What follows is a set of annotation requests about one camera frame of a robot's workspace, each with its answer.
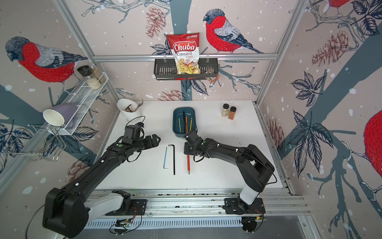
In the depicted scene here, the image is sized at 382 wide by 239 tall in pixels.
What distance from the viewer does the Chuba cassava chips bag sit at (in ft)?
2.66

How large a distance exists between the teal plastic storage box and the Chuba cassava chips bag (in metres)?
0.33

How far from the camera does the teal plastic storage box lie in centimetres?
105
